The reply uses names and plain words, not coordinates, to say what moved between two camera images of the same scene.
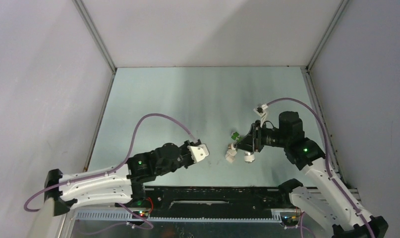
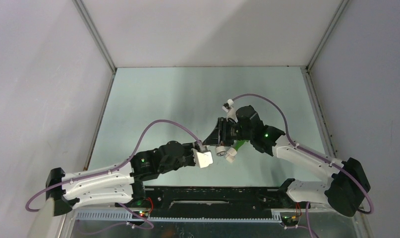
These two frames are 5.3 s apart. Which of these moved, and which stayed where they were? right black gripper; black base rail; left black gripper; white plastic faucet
Moved: white plastic faucet; right black gripper
Stayed: black base rail; left black gripper
